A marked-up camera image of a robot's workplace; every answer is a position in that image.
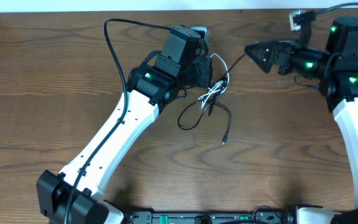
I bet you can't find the white usb cable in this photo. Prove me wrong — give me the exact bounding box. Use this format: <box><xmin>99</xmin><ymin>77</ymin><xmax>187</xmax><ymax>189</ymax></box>
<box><xmin>197</xmin><ymin>53</ymin><xmax>230</xmax><ymax>110</ymax></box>

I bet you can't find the black usb cable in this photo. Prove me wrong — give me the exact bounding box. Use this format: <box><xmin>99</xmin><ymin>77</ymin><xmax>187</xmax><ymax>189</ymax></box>
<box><xmin>177</xmin><ymin>53</ymin><xmax>248</xmax><ymax>146</ymax></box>

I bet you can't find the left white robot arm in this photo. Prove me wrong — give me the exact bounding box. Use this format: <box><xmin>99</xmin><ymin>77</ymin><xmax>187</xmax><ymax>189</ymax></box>
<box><xmin>37</xmin><ymin>25</ymin><xmax>212</xmax><ymax>223</ymax></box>

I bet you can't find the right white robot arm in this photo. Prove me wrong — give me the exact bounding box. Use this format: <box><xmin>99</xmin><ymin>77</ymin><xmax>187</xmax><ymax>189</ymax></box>
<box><xmin>244</xmin><ymin>16</ymin><xmax>358</xmax><ymax>223</ymax></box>

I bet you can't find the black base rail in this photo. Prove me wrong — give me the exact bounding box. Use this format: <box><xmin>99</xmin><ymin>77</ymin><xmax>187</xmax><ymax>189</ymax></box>
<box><xmin>116</xmin><ymin>205</ymin><xmax>358</xmax><ymax>224</ymax></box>

